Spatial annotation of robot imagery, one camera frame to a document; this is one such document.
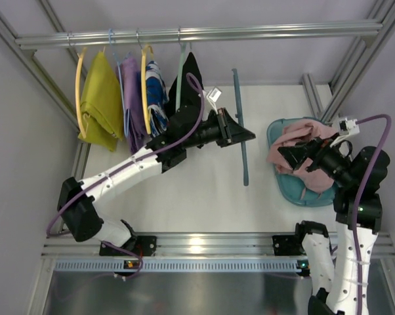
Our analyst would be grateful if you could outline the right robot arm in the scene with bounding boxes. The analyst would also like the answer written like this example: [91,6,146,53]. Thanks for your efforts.
[278,136,390,314]

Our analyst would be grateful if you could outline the olive yellow trousers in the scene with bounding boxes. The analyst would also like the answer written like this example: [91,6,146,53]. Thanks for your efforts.
[75,51,125,152]

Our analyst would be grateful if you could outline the slotted cable duct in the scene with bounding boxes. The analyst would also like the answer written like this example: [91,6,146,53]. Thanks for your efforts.
[54,258,308,273]

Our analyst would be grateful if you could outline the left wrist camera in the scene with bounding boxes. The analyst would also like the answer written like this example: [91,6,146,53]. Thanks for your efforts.
[203,87,222,112]

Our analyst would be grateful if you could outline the blue white patterned trousers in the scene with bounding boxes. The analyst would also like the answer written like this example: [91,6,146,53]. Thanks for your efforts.
[146,60,169,137]

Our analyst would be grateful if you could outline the teal plastic basin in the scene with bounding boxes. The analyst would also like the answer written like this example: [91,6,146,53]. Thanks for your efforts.
[266,116,341,207]

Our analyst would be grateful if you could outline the black trousers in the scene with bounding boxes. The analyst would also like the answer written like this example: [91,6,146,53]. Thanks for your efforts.
[165,52,203,118]

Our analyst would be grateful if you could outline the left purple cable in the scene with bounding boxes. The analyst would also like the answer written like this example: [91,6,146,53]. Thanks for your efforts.
[46,72,207,238]

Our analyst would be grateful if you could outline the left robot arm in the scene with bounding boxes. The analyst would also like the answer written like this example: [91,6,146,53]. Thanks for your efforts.
[58,106,256,248]

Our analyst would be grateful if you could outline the pale yellow hanger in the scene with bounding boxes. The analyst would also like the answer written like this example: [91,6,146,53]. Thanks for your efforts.
[75,47,88,142]

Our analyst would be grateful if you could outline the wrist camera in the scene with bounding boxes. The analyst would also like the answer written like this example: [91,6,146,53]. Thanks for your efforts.
[331,117,360,147]
[203,87,222,112]

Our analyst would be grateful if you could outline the pink trousers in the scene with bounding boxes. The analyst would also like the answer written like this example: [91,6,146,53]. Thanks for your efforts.
[266,119,339,201]

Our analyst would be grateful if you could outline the blue-grey plastic hanger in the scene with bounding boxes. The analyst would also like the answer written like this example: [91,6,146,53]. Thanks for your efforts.
[232,68,249,187]

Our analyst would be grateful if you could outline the light blue wire hanger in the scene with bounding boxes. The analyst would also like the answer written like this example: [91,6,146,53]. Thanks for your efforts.
[108,28,130,138]

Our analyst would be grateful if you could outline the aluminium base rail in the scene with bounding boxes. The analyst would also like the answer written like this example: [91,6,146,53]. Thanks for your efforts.
[41,231,395,260]

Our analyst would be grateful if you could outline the aluminium hanging rail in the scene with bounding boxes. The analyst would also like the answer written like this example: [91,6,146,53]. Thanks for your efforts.
[15,19,383,50]

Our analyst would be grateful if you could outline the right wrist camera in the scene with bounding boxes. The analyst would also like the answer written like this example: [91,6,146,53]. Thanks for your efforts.
[331,117,360,147]

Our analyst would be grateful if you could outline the purple trousers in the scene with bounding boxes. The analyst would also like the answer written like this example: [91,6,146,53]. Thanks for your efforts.
[121,56,147,154]

